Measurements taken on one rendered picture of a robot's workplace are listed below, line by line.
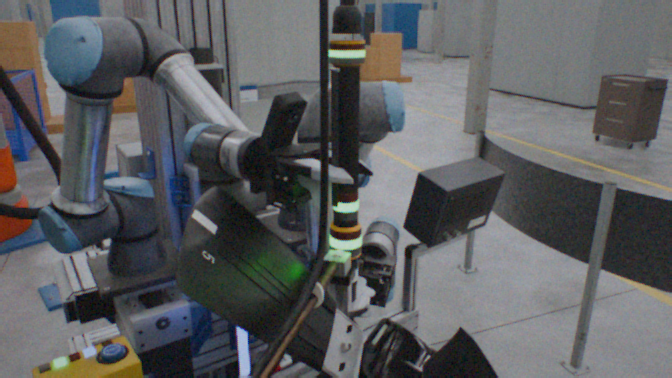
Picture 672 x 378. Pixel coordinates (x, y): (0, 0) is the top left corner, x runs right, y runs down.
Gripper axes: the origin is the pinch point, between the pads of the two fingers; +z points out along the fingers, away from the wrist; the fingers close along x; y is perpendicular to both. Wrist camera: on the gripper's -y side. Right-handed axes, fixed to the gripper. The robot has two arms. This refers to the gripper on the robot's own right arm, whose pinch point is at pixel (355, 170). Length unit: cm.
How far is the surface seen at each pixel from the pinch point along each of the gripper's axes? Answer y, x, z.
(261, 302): 11.4, 16.8, 0.6
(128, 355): 39, 17, -39
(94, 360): 39, 21, -42
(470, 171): 23, -77, -22
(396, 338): 20.7, 1.5, 8.4
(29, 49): 23, -204, -775
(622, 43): 30, -1014, -205
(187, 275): 4.8, 25.1, 0.0
